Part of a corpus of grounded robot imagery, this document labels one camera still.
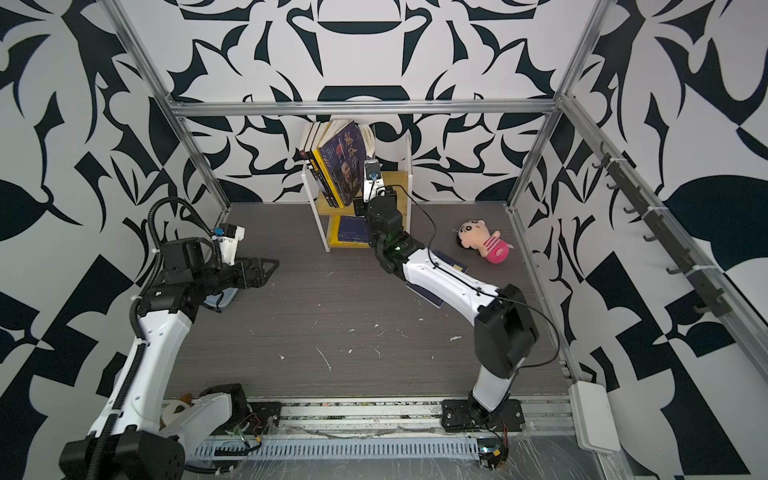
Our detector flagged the purple old man book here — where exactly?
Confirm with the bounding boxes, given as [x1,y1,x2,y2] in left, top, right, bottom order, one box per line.
[318,120,352,180]
[324,120,375,208]

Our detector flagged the small blue book yellow label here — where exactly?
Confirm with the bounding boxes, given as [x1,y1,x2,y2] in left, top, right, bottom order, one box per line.
[336,216,368,245]

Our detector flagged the light blue glasses case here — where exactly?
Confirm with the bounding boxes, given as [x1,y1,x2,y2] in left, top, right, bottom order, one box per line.
[203,288,238,313]

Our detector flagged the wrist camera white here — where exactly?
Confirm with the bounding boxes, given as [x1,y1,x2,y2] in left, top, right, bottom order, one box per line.
[363,158,384,203]
[213,223,245,266]

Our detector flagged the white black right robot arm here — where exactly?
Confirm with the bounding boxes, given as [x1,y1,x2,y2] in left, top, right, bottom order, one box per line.
[354,187,562,423]

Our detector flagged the black wall hook rail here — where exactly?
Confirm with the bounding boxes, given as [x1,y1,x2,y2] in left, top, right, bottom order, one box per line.
[594,153,733,317]

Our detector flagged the white wooden two-tier shelf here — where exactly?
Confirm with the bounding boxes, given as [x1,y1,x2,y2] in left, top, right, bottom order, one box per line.
[301,131,414,253]

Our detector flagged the small plush toy behind rail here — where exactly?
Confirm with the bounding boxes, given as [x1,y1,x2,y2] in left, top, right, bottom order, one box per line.
[160,393,193,428]

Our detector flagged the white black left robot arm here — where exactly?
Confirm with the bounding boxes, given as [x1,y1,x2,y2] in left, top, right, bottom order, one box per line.
[59,197,279,479]

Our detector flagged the black deer antler book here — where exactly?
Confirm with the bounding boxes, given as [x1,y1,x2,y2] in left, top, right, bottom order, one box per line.
[304,122,331,202]

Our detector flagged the plush doll pink shorts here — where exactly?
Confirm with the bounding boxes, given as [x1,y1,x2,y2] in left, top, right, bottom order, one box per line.
[454,219,514,265]

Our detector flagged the white power box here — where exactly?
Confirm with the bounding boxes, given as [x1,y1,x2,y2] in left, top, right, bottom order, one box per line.
[569,381,621,454]

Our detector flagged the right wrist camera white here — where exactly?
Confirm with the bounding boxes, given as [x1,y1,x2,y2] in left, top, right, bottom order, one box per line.
[363,158,384,203]

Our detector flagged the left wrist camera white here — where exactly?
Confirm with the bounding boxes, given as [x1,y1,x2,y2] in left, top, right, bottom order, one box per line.
[213,223,245,266]

